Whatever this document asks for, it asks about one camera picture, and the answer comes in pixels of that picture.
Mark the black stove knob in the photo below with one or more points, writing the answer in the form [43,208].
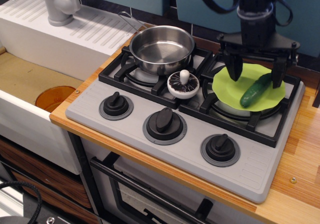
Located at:
[164,127]
[116,107]
[220,150]

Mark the wooden drawer front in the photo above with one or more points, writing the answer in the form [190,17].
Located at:
[60,189]

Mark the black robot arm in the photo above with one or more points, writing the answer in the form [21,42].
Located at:
[259,5]

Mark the black left stove knob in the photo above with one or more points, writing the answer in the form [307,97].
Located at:
[116,107]

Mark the black right burner grate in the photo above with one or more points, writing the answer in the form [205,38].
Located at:
[270,127]

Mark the black right stove knob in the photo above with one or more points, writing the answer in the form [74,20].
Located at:
[220,150]

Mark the black burner grate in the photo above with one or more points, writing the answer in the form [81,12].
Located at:
[122,73]
[270,127]

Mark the white toy mushroom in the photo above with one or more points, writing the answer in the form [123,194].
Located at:
[183,84]

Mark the black middle stove knob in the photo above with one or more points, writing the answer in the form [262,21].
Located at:
[164,127]

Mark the lime green plate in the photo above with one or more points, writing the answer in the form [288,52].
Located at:
[230,92]

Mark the oven door with black handle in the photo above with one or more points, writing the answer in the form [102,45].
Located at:
[142,196]

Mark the white toy sink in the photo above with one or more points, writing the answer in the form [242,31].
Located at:
[36,56]

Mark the black left burner grate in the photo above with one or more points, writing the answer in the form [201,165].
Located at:
[122,73]

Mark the grey toy stove top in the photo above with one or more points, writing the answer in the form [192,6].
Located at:
[194,121]

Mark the stainless steel pot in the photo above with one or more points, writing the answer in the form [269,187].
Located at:
[159,50]

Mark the grey toy faucet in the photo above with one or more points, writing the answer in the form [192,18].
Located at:
[60,12]

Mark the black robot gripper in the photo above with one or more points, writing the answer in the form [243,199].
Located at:
[258,38]

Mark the green toy pickle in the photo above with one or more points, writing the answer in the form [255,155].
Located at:
[254,92]

